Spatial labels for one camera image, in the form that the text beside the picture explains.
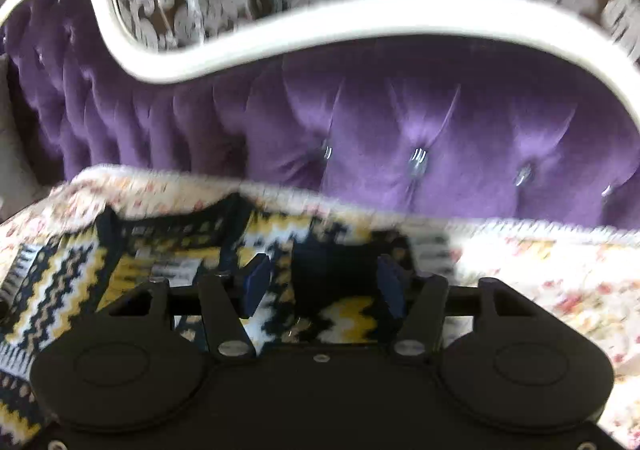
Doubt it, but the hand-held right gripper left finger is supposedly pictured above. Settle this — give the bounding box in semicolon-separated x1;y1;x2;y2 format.
106;253;275;364

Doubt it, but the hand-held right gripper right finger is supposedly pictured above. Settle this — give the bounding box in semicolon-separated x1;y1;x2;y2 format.
375;253;539;363

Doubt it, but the yellow navy patterned knit sweater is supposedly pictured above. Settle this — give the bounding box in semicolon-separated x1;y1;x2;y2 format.
0;192;456;446

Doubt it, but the floral quilted blanket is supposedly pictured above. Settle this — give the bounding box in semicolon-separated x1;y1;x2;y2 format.
0;165;640;450

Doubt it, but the grey cushion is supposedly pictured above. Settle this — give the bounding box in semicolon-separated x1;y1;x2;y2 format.
0;52;66;223

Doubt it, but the purple tufted sofa white frame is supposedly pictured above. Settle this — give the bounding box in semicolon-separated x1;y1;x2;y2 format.
0;0;640;231

